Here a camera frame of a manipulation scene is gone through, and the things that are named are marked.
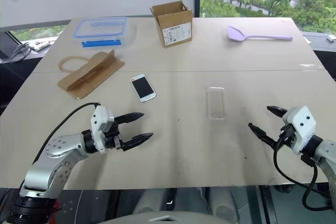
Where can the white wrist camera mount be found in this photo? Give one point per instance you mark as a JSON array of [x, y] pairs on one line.
[[101, 121], [302, 121]]

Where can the open cardboard box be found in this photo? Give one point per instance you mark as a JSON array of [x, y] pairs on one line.
[[176, 32]]

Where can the grey rounded shape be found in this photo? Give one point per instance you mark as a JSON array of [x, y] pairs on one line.
[[223, 200]]

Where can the white smartphone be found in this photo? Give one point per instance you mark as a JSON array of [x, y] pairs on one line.
[[143, 87]]

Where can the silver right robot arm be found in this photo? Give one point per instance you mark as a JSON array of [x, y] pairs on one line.
[[328, 155]]

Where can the clear phone case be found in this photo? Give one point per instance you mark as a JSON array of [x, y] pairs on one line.
[[215, 103]]

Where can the brown paper bag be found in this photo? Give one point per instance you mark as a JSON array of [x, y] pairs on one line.
[[89, 77]]

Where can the white power strip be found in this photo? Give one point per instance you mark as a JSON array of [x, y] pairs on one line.
[[39, 45]]

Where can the small white block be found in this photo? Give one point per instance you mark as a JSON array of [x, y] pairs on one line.
[[331, 37]]

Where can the purple silicone spatula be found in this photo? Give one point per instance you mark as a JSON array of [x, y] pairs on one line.
[[236, 35]]

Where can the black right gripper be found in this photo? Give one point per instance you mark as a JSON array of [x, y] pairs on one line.
[[286, 136]]

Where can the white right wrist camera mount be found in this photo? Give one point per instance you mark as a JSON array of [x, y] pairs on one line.
[[302, 121]]

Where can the clear container with blue lid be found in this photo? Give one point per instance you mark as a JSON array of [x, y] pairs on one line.
[[101, 27]]

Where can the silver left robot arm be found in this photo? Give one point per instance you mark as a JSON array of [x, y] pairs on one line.
[[52, 150]]

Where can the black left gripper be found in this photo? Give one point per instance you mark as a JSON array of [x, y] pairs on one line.
[[114, 141]]

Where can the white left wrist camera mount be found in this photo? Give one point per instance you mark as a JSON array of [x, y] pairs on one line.
[[101, 121]]

